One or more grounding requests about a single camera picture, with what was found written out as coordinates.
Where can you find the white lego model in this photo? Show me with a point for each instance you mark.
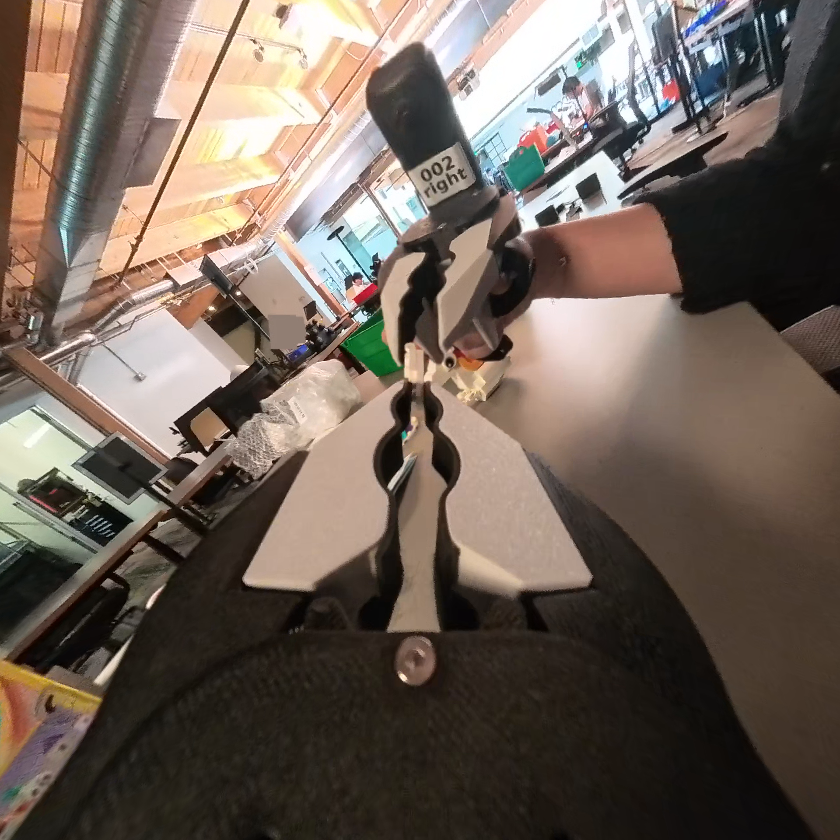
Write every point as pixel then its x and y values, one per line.
pixel 482 384

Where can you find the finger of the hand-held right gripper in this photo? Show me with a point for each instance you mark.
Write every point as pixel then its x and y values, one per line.
pixel 394 302
pixel 463 289

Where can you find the white table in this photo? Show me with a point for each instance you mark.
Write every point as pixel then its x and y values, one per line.
pixel 590 167

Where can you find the yellow lego set box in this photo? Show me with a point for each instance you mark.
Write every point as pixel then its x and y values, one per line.
pixel 39 754

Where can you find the grey office chair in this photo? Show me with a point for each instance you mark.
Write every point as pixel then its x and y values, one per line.
pixel 814 348

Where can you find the small black box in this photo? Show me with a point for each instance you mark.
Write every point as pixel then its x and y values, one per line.
pixel 589 187
pixel 547 214

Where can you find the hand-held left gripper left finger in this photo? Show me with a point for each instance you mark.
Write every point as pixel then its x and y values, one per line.
pixel 321 525

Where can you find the clear bubble wrap bag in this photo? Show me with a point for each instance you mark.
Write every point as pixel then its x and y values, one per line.
pixel 308 400

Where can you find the small pale lego piece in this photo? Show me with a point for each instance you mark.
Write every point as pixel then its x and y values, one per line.
pixel 413 364

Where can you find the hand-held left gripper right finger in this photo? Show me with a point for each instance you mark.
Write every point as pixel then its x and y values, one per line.
pixel 512 518

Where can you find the green plastic bin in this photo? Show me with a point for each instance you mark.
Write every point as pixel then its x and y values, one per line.
pixel 367 348

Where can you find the green tote bag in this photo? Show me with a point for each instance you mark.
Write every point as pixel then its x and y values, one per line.
pixel 525 170

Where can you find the person's right hand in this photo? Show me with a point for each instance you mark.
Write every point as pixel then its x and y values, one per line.
pixel 544 269

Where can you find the metal ventilation duct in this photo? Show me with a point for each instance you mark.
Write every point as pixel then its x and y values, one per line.
pixel 98 131

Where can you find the person's right forearm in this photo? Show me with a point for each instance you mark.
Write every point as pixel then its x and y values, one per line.
pixel 617 256

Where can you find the grey-framed monitor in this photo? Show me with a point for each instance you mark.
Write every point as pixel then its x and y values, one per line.
pixel 118 469

